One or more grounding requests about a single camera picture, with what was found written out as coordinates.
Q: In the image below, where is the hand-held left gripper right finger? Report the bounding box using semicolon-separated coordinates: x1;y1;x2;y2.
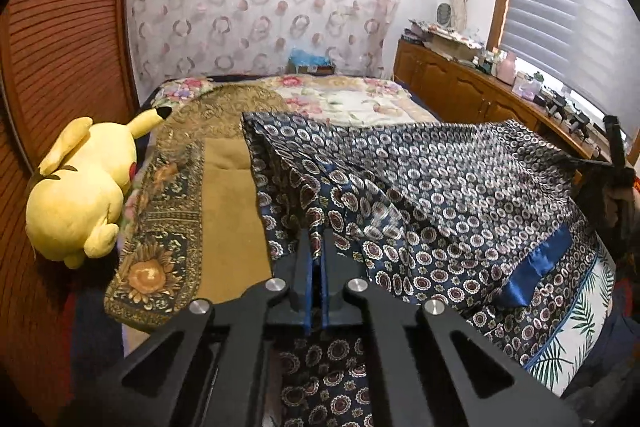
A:
320;232;583;427

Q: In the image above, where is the floral blanket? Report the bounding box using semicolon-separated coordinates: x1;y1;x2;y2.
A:
149;74;442;128

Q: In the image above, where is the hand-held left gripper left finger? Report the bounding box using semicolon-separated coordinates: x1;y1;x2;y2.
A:
55;227;317;427

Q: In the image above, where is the flat cardboard box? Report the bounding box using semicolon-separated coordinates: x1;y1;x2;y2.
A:
429;32;482;62

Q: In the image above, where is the clutter pile on cabinet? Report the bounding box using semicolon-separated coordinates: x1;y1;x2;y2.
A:
407;19;484;48

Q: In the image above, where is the pink plastic bag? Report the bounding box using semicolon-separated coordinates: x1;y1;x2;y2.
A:
515;73;544;101

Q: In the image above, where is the pink jug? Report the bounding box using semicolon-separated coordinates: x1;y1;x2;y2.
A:
497;51;518;86

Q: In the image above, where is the leaf print bed sheet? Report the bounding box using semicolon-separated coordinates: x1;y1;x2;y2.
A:
529;251;617;399

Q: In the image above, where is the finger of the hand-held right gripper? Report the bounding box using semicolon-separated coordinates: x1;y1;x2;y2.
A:
603;116;627;172
567;156;614;170

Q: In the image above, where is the grey window blind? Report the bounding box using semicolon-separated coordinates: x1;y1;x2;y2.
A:
500;0;640;118

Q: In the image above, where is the wooden cabinet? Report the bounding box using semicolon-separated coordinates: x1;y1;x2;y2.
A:
392;38;617;168

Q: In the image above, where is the yellow plush toy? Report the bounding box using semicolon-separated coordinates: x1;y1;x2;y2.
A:
26;106;172;270

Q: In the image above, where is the wooden louvered wardrobe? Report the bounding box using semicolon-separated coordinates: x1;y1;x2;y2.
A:
0;0;142;427

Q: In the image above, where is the blue plastic bag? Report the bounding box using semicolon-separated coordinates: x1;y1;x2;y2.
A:
288;48;332;68

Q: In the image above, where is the brown sunflower patterned mat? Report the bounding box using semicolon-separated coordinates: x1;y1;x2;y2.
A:
104;86;292;334

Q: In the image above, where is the dark patterned satin pajama top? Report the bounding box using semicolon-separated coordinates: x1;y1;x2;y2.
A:
241;109;614;427

